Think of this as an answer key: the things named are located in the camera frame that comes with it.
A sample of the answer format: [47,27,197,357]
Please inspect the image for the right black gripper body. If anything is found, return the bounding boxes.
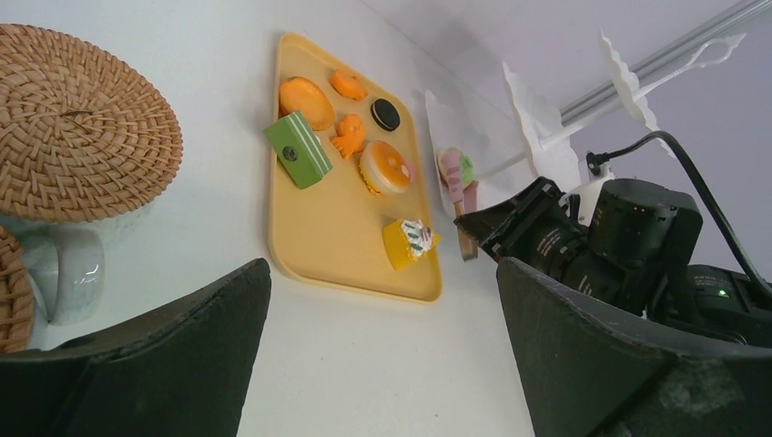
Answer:
[454,177,703,317]

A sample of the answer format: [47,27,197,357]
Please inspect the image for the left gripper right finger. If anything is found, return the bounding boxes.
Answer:
[496,259,771,436]

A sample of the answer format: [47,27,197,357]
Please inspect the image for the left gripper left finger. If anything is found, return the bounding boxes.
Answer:
[1,259,271,436]

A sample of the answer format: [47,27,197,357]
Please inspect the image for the pink handled metal tongs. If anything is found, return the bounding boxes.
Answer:
[442,156,477,262]

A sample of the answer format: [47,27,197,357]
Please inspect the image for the green frosted donut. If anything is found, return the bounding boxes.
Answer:
[436,147,474,189]

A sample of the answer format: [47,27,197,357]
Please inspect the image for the yellow cream cake slice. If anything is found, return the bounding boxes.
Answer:
[381,219,441,269]

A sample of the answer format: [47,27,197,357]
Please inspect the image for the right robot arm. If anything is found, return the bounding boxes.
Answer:
[455,178,771,347]

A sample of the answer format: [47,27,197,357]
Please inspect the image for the white three tier stand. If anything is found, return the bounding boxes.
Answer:
[424,28,747,221]

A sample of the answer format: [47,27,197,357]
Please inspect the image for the grey mug with rattan lid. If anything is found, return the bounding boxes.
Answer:
[1,227,35,354]

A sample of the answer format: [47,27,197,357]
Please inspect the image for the pink macaron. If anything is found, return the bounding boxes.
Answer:
[405,159,417,183]

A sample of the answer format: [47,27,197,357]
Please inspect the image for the yellow serving tray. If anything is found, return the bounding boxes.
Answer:
[268,33,442,302]

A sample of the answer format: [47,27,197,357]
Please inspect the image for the orange glazed donut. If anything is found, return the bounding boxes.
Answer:
[359,140,411,195]

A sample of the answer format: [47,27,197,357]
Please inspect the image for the green layered cake slice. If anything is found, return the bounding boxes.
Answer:
[263,111,333,189]

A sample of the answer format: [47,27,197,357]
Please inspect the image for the black round cookie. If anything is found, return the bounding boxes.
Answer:
[371,98,401,132]

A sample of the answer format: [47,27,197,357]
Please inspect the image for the small orange pastry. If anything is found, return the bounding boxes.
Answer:
[330,114,366,159]

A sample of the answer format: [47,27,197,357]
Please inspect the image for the orange round tart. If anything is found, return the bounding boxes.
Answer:
[279,76,335,131]

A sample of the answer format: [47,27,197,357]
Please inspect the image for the orange croissant pastry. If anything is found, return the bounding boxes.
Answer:
[330,69,369,101]

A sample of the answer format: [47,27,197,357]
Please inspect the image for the right black camera cable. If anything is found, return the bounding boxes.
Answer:
[585,130,772,297]

